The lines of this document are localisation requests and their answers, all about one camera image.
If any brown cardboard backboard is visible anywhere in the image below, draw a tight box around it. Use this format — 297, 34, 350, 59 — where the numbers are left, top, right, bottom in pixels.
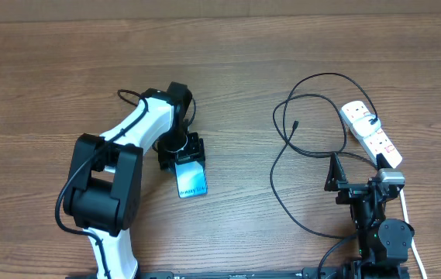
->
0, 0, 441, 22

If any black USB charging cable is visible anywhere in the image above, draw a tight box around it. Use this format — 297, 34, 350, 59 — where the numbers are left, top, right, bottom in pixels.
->
269, 72, 380, 239

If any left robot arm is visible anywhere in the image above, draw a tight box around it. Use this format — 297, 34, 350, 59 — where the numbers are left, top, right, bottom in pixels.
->
54, 82, 208, 278

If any white USB charger plug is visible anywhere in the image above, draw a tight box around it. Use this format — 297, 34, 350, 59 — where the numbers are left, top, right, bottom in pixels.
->
350, 115, 381, 140

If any white power strip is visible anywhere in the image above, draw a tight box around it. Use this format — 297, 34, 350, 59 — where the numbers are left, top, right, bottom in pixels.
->
339, 101, 402, 167

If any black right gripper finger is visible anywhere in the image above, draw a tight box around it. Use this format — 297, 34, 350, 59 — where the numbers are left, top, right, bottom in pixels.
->
324, 153, 348, 191
376, 153, 391, 171

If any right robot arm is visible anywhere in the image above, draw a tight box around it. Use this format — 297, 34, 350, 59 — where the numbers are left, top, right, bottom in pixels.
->
316, 153, 415, 278

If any blue Galaxy smartphone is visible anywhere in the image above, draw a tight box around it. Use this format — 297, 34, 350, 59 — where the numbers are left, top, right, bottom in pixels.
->
175, 161, 208, 198

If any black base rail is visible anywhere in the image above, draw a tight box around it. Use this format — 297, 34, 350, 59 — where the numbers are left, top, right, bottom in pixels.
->
64, 266, 411, 279

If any white power strip cord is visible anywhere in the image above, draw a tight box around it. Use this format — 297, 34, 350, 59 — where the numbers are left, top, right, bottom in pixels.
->
398, 188, 429, 279

